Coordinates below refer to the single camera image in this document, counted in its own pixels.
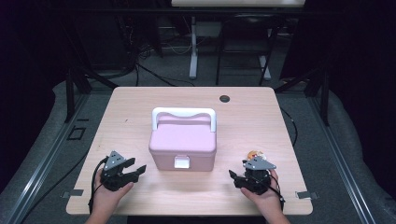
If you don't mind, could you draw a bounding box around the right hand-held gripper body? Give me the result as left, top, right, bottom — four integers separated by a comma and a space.
242, 156, 277, 196

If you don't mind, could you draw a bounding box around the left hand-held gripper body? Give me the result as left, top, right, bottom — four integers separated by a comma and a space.
99, 150, 140, 192

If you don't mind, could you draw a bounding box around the small round orange snack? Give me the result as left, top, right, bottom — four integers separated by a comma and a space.
247, 149, 264, 161

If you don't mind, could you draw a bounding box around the pink storage box white handle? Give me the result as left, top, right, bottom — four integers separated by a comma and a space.
148, 106, 218, 173

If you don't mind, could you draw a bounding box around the person's right hand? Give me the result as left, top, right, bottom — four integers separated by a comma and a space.
240, 169, 285, 217

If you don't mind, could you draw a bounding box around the person's left hand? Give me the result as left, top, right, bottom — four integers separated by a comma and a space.
90, 169, 134, 216

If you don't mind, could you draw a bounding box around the grey tape strip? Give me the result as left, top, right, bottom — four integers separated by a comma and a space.
294, 190, 319, 201
61, 189, 85, 200

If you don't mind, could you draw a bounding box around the white desk with white legs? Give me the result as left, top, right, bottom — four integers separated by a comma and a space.
171, 0, 306, 81

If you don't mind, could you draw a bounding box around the black chair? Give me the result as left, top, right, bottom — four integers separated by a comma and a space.
215, 13, 283, 87

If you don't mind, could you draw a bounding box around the left hand-held gripper black cable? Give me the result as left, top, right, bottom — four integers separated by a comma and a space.
88, 157, 108, 215

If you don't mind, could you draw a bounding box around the hand-held gripper black cable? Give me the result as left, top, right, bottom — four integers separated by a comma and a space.
268, 169, 286, 211
88, 157, 108, 215

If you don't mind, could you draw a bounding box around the right hand-held gripper black cable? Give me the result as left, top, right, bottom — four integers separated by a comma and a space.
268, 169, 286, 211

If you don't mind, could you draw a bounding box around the thin black cable beside table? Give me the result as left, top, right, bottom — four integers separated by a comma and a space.
279, 106, 299, 147

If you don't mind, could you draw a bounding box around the metal floor rail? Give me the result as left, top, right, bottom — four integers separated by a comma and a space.
306, 92, 378, 224
0, 92, 92, 224

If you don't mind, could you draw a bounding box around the black metal frame stand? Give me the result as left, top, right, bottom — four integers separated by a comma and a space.
64, 66, 120, 124
274, 66, 332, 127

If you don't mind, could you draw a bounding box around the black floor cable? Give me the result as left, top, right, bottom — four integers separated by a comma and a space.
134, 61, 196, 89

